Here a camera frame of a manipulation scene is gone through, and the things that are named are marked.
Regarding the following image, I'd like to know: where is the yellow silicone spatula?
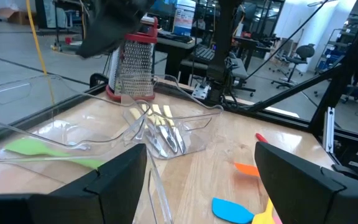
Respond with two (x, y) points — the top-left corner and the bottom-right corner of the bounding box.
(251, 197), (276, 224)

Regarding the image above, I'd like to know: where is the black office chair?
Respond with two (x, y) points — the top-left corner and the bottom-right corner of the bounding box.
(270, 43), (317, 90)

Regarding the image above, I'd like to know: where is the orange silicone spatula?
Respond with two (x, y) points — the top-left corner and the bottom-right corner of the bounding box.
(234, 162), (260, 178)

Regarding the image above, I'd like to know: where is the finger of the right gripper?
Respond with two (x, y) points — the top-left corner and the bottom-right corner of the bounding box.
(75, 18), (127, 60)

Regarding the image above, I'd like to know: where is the grey side desk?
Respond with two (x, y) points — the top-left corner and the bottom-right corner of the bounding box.
(155, 30), (217, 78)

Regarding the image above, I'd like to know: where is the red steel box grater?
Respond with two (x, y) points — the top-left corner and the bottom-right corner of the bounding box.
(106, 16), (159, 102)

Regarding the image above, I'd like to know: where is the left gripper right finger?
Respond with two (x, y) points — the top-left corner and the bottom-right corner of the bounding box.
(254, 141), (358, 224)

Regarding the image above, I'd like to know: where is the brown cardboard box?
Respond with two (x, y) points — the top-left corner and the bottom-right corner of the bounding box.
(0, 7), (37, 26)

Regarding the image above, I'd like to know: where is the grey office chair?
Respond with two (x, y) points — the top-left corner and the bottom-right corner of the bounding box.
(228, 57), (257, 97)

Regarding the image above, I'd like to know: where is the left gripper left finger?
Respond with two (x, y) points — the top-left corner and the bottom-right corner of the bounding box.
(0, 142), (148, 224)

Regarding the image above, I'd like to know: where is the silver aluminium bracket bar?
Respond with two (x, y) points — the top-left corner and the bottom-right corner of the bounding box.
(321, 106), (336, 154)

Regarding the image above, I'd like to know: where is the clear plastic bin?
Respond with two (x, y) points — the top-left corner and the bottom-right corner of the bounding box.
(119, 73), (224, 160)
(0, 146), (175, 224)
(0, 73), (151, 184)

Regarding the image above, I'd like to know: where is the black computer monitor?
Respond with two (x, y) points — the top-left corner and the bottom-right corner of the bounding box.
(174, 0), (197, 37)

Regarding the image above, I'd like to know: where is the yellow hanging power cord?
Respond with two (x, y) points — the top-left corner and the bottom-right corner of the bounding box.
(25, 0), (56, 106)

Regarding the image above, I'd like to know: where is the backlit black keyboard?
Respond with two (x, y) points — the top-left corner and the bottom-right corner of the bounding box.
(194, 45), (217, 63)

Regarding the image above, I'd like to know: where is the blue silicone spatula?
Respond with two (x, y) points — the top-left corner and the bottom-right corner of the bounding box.
(211, 197), (256, 224)

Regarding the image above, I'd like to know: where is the green silicone spatula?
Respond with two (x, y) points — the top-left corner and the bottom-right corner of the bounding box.
(4, 138), (106, 170)

